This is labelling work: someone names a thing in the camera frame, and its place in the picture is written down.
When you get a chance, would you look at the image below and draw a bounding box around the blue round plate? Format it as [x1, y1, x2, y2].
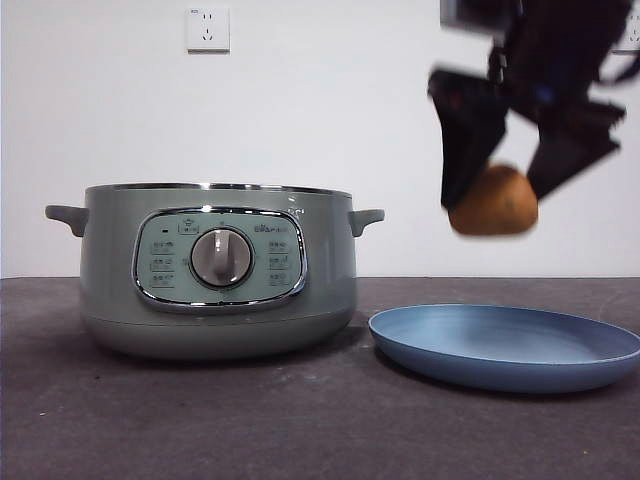
[368, 303, 640, 394]

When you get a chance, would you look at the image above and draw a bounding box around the brown potato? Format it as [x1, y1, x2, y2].
[448, 163, 541, 237]

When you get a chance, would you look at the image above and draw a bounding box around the white wall socket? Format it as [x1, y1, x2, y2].
[613, 9, 640, 55]
[186, 5, 232, 55]

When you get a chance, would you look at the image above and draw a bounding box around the pale green electric steamer pot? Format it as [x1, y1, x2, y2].
[44, 182, 386, 362]

